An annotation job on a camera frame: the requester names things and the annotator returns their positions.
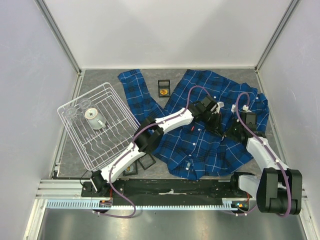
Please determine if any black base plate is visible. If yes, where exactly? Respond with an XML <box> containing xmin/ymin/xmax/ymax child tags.
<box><xmin>82</xmin><ymin>177</ymin><xmax>248</xmax><ymax>201</ymax></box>

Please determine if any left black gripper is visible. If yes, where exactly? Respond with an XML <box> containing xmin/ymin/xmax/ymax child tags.
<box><xmin>201</xmin><ymin>112</ymin><xmax>224</xmax><ymax>139</ymax></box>

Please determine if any white wire dish rack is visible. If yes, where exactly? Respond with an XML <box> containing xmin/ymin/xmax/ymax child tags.
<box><xmin>57</xmin><ymin>82</ymin><xmax>140</xmax><ymax>171</ymax></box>

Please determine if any orange round brooch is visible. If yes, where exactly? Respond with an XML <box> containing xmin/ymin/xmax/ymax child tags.
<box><xmin>159</xmin><ymin>89</ymin><xmax>168</xmax><ymax>96</ymax></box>

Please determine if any left aluminium frame post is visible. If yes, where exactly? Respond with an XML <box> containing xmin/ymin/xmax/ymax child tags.
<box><xmin>35</xmin><ymin>0</ymin><xmax>82</xmax><ymax>75</ymax></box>

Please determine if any clear glass left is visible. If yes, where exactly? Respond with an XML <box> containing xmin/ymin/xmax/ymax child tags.
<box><xmin>65</xmin><ymin>106</ymin><xmax>81</xmax><ymax>126</ymax></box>

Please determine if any right aluminium frame post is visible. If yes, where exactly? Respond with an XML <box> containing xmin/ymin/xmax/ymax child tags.
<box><xmin>254</xmin><ymin>0</ymin><xmax>301</xmax><ymax>74</ymax></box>

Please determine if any black frame front middle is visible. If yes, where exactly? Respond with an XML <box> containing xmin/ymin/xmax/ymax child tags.
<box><xmin>137</xmin><ymin>154</ymin><xmax>156</xmax><ymax>171</ymax></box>

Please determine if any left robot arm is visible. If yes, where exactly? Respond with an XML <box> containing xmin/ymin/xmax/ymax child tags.
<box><xmin>90</xmin><ymin>95</ymin><xmax>224</xmax><ymax>197</ymax></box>

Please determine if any aluminium frame post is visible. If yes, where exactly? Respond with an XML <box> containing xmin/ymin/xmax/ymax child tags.
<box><xmin>254</xmin><ymin>0</ymin><xmax>301</xmax><ymax>74</ymax></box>
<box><xmin>35</xmin><ymin>0</ymin><xmax>82</xmax><ymax>75</ymax></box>

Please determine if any black frame at back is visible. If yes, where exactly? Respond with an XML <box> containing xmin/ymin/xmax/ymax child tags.
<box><xmin>157</xmin><ymin>79</ymin><xmax>171</xmax><ymax>98</ymax></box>

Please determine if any light blue cable duct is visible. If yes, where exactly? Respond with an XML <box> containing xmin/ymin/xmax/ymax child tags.
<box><xmin>45</xmin><ymin>198</ymin><xmax>238</xmax><ymax>211</ymax></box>

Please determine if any white ceramic mug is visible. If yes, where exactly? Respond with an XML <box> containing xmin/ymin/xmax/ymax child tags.
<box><xmin>84</xmin><ymin>107</ymin><xmax>107</xmax><ymax>130</ymax></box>

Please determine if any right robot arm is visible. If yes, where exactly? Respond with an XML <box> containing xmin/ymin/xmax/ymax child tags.
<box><xmin>225</xmin><ymin>111</ymin><xmax>303</xmax><ymax>216</ymax></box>

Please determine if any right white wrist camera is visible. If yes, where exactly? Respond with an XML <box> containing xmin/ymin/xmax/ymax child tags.
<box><xmin>242</xmin><ymin>105</ymin><xmax>250</xmax><ymax>112</ymax></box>

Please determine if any black frame near rack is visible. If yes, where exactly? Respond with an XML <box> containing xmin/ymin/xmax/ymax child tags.
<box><xmin>123</xmin><ymin>161</ymin><xmax>138</xmax><ymax>177</ymax></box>

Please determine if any blue plaid shirt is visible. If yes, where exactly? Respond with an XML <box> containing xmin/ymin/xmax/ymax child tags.
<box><xmin>118</xmin><ymin>69</ymin><xmax>269</xmax><ymax>180</ymax></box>

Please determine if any light blue round brooch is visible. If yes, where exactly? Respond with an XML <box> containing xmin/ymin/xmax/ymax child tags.
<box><xmin>125</xmin><ymin>166</ymin><xmax>134</xmax><ymax>173</ymax></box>

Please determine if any clear glass right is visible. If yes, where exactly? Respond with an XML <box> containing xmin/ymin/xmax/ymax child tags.
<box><xmin>78</xmin><ymin>98</ymin><xmax>95</xmax><ymax>113</ymax></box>

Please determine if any clear glass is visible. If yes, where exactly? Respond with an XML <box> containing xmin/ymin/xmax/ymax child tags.
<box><xmin>78</xmin><ymin>98</ymin><xmax>95</xmax><ymax>113</ymax></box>
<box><xmin>65</xmin><ymin>106</ymin><xmax>81</xmax><ymax>126</ymax></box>

